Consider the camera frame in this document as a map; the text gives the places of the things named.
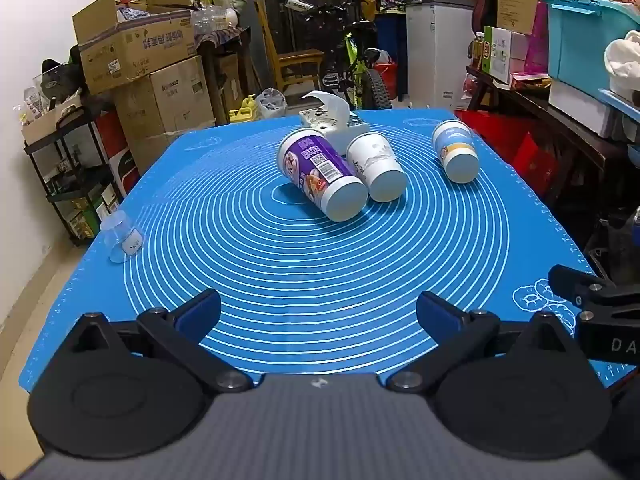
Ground yellow plastic jug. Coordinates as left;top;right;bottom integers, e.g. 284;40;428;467
229;94;259;124

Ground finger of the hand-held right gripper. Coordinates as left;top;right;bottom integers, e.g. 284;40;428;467
548;264;640;309

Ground pink gift bag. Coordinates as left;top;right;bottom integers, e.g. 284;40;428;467
522;2;551;77

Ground wooden chair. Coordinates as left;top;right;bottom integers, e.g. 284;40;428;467
254;0;326;97

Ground dark wooden side table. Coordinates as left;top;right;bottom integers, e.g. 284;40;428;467
464;65;640;256

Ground plain white paper cup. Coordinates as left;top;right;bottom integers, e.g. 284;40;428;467
346;132;409;204

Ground white crumpled cloth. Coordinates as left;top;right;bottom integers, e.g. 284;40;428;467
603;30;640;107

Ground large open cardboard box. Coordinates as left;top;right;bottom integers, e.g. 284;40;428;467
72;0;197;96

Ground clear plastic cup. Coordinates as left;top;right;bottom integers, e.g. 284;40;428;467
99;211;145;264

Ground green and white carton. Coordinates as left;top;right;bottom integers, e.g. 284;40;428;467
482;26;529;85

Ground clear plastic bag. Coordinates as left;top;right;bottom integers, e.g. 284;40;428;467
255;87;289;121

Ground purple paper cup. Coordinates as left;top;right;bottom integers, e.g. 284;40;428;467
276;128;370;223

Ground black and green bicycle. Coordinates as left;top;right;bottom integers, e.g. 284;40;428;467
284;0;394;111

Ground white patterned tissue box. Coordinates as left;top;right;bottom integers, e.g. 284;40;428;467
300;90;372;157

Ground teal plastic storage bin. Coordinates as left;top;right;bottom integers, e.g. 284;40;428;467
541;0;640;97

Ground red gift boxes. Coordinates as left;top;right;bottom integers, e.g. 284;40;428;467
454;109;559;197

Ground blue silicone baking mat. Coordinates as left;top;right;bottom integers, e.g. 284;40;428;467
17;107;640;391

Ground black bag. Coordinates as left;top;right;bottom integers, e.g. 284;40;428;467
40;45;87;98

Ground small cardboard box with handle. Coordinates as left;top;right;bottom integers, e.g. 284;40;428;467
20;92;84;146

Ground black metal shelf rack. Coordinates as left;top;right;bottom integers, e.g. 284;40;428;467
22;94;142;248

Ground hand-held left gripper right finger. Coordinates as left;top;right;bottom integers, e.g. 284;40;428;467
387;290;577;394

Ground blue and white paper cup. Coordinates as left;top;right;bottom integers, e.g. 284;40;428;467
431;120;480;184

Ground tall brown cardboard box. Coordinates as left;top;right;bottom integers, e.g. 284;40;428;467
114;55;217;176

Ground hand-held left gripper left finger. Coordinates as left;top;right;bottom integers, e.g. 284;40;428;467
69;288;254;394

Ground white small fridge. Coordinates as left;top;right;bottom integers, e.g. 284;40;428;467
405;0;476;109

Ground red bucket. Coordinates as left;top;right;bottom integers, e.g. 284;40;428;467
372;60;399;102

